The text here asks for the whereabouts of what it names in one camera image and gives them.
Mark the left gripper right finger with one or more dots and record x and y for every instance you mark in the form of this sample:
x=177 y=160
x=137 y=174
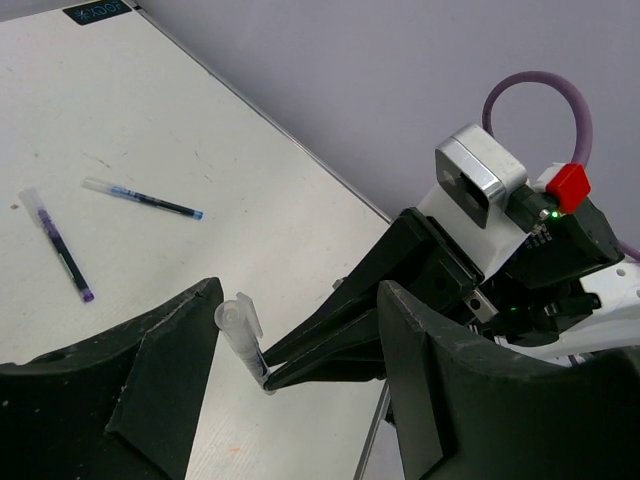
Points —
x=467 y=408

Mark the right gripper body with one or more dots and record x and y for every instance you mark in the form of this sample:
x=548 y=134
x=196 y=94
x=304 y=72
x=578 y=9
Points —
x=521 y=278

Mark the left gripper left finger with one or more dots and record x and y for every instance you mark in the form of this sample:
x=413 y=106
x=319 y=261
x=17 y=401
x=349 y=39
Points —
x=123 y=404

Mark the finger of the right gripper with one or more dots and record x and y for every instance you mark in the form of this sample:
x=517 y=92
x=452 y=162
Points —
x=351 y=352
x=415 y=252

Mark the black pen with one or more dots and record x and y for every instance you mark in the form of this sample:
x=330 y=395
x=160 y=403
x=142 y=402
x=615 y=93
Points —
x=237 y=319

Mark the purple pen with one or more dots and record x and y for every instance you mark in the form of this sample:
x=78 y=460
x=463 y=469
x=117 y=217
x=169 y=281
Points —
x=41 y=216

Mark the blue pen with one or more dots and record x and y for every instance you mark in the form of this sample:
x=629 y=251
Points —
x=132 y=195

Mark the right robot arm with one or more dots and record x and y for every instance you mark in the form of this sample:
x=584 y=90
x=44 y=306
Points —
x=614 y=325

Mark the blue table label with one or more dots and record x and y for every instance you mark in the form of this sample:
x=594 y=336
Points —
x=96 y=11

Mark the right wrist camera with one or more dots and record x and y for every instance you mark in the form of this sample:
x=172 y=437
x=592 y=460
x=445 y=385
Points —
x=475 y=178

